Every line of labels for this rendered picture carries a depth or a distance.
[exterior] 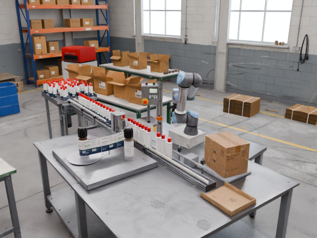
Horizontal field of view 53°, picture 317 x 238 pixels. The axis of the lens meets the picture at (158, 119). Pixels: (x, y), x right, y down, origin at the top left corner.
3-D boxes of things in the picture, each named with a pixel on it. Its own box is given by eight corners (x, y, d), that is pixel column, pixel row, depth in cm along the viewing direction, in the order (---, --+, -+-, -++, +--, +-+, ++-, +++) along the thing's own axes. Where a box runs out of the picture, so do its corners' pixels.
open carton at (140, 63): (125, 68, 769) (125, 53, 756) (138, 66, 796) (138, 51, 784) (136, 70, 743) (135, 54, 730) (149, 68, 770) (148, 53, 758)
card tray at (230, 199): (200, 196, 236) (200, 191, 235) (224, 185, 251) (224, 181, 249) (231, 216, 213) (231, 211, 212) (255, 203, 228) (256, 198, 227)
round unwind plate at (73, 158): (62, 156, 289) (61, 155, 289) (92, 148, 306) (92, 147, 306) (75, 169, 266) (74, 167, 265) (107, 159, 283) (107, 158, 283)
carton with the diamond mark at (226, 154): (203, 163, 283) (204, 135, 274) (225, 157, 292) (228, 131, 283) (223, 178, 257) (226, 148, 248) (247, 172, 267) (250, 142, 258)
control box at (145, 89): (141, 102, 311) (141, 83, 304) (159, 102, 311) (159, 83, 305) (141, 105, 301) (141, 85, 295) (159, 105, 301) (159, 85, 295)
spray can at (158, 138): (154, 153, 296) (154, 132, 289) (159, 151, 299) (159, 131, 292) (157, 155, 292) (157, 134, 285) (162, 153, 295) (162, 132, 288)
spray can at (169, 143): (165, 158, 284) (165, 137, 278) (169, 157, 287) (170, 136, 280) (168, 160, 280) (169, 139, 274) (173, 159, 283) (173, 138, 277)
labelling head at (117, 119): (111, 135, 335) (110, 112, 327) (121, 132, 342) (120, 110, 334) (117, 140, 324) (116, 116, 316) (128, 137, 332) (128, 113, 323)
